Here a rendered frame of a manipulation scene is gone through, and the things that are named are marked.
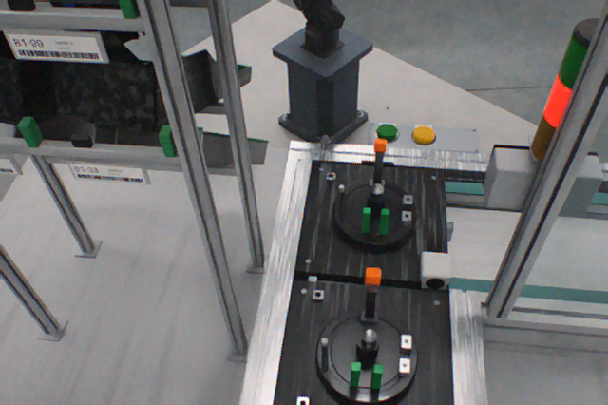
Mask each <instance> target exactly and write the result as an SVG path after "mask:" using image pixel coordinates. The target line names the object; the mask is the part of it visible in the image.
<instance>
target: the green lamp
mask: <svg viewBox="0 0 608 405"><path fill-rule="evenodd" d="M567 46H568V48H567V50H566V52H565V55H564V56H563V59H562V62H561V64H560V68H559V71H558V78H559V81H560V82H561V83H562V84H563V85H564V86H565V87H567V88H568V89H570V90H572V89H573V84H574V83H575V80H576V79H577V76H578V74H579V71H580V67H581V65H582V63H583V60H584V59H585V56H586V51H587V49H588V47H586V46H585V45H584V44H582V43H581V42H580V41H579V40H578V39H577V38H576V36H575V35H574V31H573V33H572V35H571V37H570V40H569V42H568V45H567Z"/></svg>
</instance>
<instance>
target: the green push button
mask: <svg viewBox="0 0 608 405"><path fill-rule="evenodd" d="M397 132H398V130H397V128H396V127H395V126H394V125H391V124H383V125H380V126H378V128H377V137H378V138H379V139H380V140H387V142H391V141H393V140H394V139H396V137H397Z"/></svg>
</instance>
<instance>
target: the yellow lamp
mask: <svg viewBox="0 0 608 405"><path fill-rule="evenodd" d="M555 131H556V128H555V127H554V126H551V125H550V124H548V123H547V122H546V120H545V119H544V116H543V113H542V116H541V119H540V124H539V126H538V129H537V132H536V134H535V137H534V140H533V142H532V145H531V149H532V151H533V153H534V154H535V155H536V156H537V157H538V158H539V159H540V160H541V161H543V158H544V156H545V153H546V152H547V150H548V147H549V146H550V143H551V141H552V138H553V136H554V134H555Z"/></svg>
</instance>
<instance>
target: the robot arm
mask: <svg viewBox="0 0 608 405"><path fill-rule="evenodd" d="M292 1H293V2H294V4H295V5H296V7H297V8H298V10H299V11H301V13H302V14H303V16H304V17H305V19H306V20H308V21H307V22H306V30H305V42H304V43H302V44H301V45H300V47H301V48H303V49H305V50H308V51H309V52H311V53H313V54H315V55H317V56H319V57H321V58H323V59H325V58H327V57H328V56H329V55H331V54H332V53H334V52H335V51H338V50H339V49H341V48H343V47H344V46H345V42H343V41H341V40H339V28H341V27H342V26H343V24H344V21H345V16H344V15H343V14H342V12H341V11H340V10H339V8H338V7H337V5H336V4H335V3H334V1H332V0H292ZM49 3H50V4H51V5H52V6H53V7H54V8H60V7H68V8H90V9H111V10H120V9H121V7H120V5H119V4H97V3H80V4H75V3H53V2H49ZM100 33H101V35H102V37H105V36H108V35H115V36H116V37H117V38H118V39H119V40H120V41H122V42H123V43H125V42H127V41H129V40H132V39H138V38H140V35H139V34H138V32H136V31H116V30H101V31H100Z"/></svg>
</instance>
